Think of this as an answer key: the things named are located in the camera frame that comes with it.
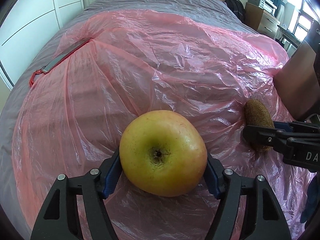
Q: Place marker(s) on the red cased phone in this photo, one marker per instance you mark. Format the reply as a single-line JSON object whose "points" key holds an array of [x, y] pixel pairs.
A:
{"points": [[58, 59]]}

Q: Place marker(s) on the brown kiwi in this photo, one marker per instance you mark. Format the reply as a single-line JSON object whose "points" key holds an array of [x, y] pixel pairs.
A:
{"points": [[257, 114]]}

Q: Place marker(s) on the white printer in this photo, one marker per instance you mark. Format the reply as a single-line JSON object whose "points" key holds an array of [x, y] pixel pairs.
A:
{"points": [[267, 5]]}

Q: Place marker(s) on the pink plastic sheet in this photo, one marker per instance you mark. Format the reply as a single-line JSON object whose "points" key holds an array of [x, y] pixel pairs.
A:
{"points": [[206, 74]]}

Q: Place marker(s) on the yellow green apple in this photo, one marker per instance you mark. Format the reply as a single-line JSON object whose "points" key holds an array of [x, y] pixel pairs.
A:
{"points": [[162, 153]]}

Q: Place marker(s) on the black backpack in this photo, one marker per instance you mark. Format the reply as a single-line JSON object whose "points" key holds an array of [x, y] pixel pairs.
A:
{"points": [[237, 8]]}

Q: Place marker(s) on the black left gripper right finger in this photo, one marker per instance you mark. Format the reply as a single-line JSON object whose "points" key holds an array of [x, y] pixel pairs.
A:
{"points": [[263, 218]]}

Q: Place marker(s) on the white wardrobe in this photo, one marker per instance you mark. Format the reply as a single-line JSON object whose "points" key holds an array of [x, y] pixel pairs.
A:
{"points": [[29, 25]]}

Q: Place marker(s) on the grey bed cover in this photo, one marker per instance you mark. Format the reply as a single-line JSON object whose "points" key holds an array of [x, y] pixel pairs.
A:
{"points": [[73, 117]]}

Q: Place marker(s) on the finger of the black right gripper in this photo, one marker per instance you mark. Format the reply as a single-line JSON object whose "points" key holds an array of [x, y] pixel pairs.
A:
{"points": [[296, 126], [260, 139]]}

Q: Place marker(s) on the wooden drawer cabinet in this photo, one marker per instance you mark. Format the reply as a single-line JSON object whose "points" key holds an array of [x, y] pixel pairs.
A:
{"points": [[261, 21]]}

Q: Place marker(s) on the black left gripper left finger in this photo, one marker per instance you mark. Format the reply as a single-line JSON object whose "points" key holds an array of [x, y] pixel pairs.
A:
{"points": [[59, 218]]}

